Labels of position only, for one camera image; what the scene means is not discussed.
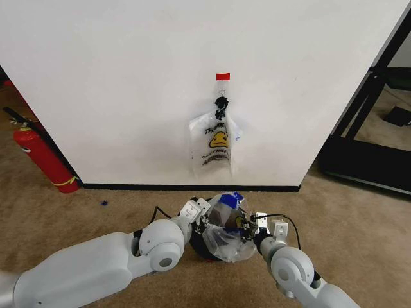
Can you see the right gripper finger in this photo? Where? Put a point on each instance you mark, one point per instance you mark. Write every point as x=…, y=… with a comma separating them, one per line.
x=248, y=235
x=248, y=222

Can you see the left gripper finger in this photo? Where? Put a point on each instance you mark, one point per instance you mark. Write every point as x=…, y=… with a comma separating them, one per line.
x=208, y=219
x=214, y=227

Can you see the clear bag with blue print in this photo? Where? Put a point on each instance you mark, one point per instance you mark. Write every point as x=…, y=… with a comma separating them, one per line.
x=232, y=248

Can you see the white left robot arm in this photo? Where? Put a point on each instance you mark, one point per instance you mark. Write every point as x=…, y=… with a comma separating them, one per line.
x=96, y=260

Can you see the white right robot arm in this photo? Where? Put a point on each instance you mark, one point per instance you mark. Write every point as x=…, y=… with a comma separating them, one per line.
x=290, y=266

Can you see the black round trash bin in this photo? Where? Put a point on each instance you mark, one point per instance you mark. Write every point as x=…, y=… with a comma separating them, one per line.
x=197, y=247

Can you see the clear duck print garbage bag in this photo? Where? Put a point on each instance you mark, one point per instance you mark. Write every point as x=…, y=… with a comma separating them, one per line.
x=215, y=150

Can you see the small blue floor scrap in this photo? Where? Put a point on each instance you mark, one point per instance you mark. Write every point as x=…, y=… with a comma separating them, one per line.
x=103, y=203

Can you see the red tape strip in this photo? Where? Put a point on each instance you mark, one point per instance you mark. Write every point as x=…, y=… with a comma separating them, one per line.
x=223, y=76

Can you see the red fire extinguisher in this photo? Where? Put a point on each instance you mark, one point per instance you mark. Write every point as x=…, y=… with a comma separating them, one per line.
x=45, y=157

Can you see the flat black floor object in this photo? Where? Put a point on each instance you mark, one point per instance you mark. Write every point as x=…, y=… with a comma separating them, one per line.
x=398, y=116

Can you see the dark green mat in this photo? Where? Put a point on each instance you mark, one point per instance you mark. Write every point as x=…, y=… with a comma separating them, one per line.
x=401, y=78

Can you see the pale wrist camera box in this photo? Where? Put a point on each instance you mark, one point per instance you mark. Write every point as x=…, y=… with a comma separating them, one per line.
x=261, y=220

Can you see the black wall baseboard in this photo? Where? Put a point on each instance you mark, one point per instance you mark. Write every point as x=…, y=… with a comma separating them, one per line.
x=192, y=187

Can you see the black metal frame stand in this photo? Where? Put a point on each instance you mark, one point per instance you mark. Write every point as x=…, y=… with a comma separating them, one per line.
x=359, y=160

